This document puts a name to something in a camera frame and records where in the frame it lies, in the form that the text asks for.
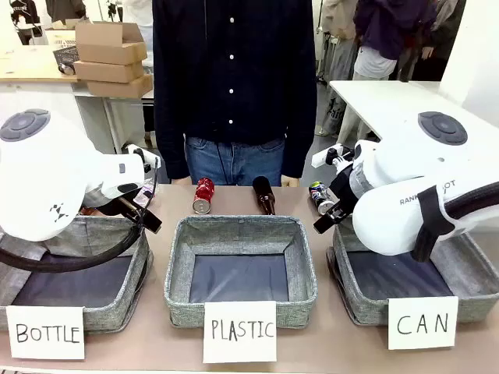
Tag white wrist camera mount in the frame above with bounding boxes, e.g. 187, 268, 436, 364
123, 143, 162, 175
310, 143, 356, 169

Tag black cable strap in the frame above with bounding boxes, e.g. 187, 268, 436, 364
412, 185, 456, 263

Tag person torso dark shirt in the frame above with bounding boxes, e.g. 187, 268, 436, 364
151, 0, 318, 182

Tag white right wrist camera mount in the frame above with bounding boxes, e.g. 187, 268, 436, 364
310, 143, 356, 169

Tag person left forearm dark sleeve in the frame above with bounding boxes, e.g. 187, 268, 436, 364
281, 112, 318, 180

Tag brown glass bottle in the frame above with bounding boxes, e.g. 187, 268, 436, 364
251, 175, 277, 217

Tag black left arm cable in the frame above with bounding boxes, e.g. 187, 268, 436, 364
0, 163, 161, 274

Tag open cardboard box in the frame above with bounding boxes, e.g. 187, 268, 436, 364
74, 20, 149, 66

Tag bystander in black printed shirt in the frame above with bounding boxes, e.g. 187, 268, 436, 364
9, 0, 43, 46

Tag white plastic crate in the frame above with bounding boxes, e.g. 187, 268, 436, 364
44, 28, 77, 48

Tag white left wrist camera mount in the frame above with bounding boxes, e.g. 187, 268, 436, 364
123, 143, 162, 175

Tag grey fabric basket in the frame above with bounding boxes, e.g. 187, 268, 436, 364
326, 221, 499, 326
0, 213, 154, 333
163, 214, 319, 329

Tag white printed tote bag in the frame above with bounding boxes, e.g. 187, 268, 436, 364
318, 87, 347, 138

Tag bystander in purple top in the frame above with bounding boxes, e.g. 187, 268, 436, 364
352, 0, 438, 82

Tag bystander in grey coat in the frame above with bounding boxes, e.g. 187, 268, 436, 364
408, 0, 468, 82

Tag white paper label CAN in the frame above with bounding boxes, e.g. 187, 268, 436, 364
387, 295, 460, 351

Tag red crushed can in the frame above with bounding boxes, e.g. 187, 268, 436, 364
192, 177, 216, 216

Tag person right forearm dark sleeve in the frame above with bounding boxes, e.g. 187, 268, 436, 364
153, 112, 191, 182

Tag blue jeans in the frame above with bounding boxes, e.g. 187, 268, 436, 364
184, 135, 287, 187

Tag white paper label PLASTIC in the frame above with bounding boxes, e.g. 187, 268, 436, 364
202, 300, 278, 365

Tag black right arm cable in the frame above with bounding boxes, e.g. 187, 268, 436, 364
444, 180, 499, 220

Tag flat closed cardboard box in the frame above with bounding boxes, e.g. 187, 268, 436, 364
73, 59, 146, 84
86, 73, 154, 100

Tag white table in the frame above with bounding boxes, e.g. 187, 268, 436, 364
328, 79, 499, 146

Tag wooden table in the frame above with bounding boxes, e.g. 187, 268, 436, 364
0, 44, 89, 83

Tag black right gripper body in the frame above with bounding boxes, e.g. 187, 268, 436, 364
329, 168, 358, 218

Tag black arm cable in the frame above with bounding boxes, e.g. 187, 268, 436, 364
0, 163, 161, 274
444, 180, 499, 220

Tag black plastic crate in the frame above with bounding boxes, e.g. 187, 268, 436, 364
51, 44, 80, 65

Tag white paper label BOTTLE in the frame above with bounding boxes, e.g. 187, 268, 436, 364
5, 304, 87, 361

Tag white desk under boxes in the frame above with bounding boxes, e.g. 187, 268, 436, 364
71, 90, 156, 156

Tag blue crushed can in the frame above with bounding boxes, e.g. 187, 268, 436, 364
308, 180, 338, 217

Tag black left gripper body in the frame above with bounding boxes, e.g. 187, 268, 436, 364
115, 194, 152, 226

